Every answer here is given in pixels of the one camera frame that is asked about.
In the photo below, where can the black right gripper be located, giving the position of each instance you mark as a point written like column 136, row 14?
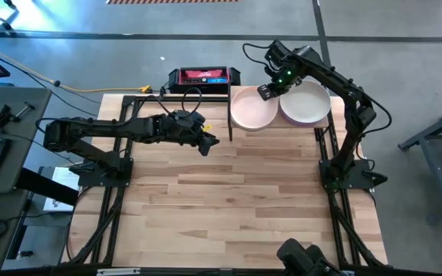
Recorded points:
column 288, row 74

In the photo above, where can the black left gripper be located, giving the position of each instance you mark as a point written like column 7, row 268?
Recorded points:
column 180, row 128

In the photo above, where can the peach plate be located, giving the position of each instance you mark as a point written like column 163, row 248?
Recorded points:
column 251, row 111

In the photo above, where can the light grey plate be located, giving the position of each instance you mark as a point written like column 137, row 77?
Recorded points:
column 305, row 103

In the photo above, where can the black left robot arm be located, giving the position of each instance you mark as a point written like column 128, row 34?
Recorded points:
column 102, row 128

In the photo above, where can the red and black power station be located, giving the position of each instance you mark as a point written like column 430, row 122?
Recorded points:
column 205, row 74

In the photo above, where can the black bulky equipment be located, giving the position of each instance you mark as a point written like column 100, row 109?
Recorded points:
column 294, row 255

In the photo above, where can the white paper sheet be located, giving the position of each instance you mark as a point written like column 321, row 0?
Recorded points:
column 65, row 178

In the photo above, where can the black desk support bar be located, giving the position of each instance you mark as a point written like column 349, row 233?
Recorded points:
column 44, row 186

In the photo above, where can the grey side desk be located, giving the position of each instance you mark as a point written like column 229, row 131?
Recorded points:
column 33, row 153

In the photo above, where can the grey metal stand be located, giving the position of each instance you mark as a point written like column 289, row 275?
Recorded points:
column 437, row 176

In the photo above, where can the black clamp tool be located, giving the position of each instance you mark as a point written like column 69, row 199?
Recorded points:
column 2, row 117

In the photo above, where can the small black connector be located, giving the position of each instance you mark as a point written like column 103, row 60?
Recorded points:
column 26, row 253

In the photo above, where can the black aluminium table frame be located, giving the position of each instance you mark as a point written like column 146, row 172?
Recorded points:
column 128, row 100

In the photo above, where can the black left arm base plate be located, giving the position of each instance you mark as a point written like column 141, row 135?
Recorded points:
column 90, row 180

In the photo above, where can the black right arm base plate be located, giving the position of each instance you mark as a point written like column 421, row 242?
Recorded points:
column 363, row 182

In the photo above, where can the black camera crossbar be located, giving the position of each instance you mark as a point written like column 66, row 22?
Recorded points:
column 52, row 272

